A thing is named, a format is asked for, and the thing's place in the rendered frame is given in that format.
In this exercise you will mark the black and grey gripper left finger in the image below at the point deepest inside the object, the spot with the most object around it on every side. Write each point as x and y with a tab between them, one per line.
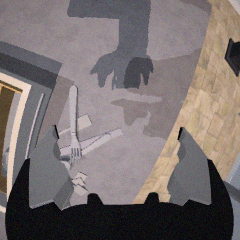
42	188

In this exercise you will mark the grey fork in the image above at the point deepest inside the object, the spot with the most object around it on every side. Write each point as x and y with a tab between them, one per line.
74	143

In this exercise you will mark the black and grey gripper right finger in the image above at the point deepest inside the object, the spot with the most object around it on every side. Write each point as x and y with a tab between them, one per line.
196	185

